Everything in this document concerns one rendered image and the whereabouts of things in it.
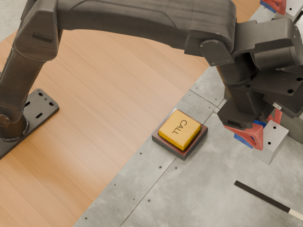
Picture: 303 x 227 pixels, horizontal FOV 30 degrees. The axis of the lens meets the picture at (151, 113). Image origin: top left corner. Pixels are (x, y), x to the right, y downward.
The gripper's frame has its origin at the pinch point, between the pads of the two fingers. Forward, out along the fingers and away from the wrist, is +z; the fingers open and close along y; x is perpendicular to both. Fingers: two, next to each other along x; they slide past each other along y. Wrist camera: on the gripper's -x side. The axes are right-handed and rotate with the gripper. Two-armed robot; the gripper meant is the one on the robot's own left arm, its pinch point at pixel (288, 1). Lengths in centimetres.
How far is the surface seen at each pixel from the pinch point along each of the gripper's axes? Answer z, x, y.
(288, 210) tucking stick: 13.9, -18.2, -33.3
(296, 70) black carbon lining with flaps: 6.3, -6.8, -10.3
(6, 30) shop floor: 48, 139, -20
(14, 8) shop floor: 48, 146, -10
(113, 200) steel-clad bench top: 2, 6, -51
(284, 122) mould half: 9.8, -9.4, -19.7
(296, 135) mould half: 12.6, -11.5, -20.0
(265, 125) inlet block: -3.0, -13.9, -26.2
